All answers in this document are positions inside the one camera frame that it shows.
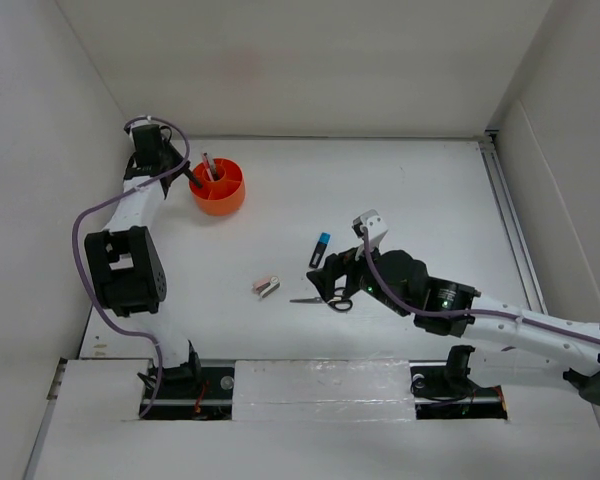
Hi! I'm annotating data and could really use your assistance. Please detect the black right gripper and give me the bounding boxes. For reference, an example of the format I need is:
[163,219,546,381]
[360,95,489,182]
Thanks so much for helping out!
[306,234,411,317]

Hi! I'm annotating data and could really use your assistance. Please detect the pink white pen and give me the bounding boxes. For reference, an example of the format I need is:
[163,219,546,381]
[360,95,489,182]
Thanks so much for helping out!
[204,153,218,181]

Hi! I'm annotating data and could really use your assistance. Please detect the blue cap black highlighter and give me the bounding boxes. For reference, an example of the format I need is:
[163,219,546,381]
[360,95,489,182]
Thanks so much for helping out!
[309,232,331,269]

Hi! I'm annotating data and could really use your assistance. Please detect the black handled scissors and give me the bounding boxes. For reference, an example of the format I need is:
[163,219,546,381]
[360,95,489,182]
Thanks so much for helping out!
[290,287,353,313]

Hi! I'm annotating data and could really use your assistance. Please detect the black pen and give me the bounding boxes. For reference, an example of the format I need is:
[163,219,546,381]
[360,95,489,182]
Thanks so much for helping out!
[201,152,213,180]

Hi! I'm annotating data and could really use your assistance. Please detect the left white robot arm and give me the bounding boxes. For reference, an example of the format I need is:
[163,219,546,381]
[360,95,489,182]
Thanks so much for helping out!
[84,116,203,397]

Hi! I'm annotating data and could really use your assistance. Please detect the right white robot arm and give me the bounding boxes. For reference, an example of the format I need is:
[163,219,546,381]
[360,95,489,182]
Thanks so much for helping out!
[307,248,600,406]

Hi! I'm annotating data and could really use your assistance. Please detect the orange round desk organizer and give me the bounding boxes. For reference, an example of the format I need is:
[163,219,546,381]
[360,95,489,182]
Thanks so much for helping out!
[189,157,246,216]

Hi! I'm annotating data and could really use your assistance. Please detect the pink white mini stapler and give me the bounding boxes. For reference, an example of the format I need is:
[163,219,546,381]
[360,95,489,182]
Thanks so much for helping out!
[252,275,280,299]

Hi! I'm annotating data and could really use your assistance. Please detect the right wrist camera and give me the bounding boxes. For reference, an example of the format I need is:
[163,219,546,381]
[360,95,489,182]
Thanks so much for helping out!
[352,209,388,261]

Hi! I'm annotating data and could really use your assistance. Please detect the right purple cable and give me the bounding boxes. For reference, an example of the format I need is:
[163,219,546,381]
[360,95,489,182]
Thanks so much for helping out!
[358,227,600,351]

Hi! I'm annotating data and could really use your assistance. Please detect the purple cable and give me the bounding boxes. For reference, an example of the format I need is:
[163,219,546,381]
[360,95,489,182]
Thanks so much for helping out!
[358,227,600,351]
[71,114,191,421]

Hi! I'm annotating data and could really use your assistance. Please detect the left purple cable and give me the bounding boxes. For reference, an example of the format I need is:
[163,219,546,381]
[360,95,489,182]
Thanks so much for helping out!
[71,114,191,421]

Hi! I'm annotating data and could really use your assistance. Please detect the aluminium rail right side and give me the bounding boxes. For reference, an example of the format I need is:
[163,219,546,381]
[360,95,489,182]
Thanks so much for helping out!
[478,130,548,314]

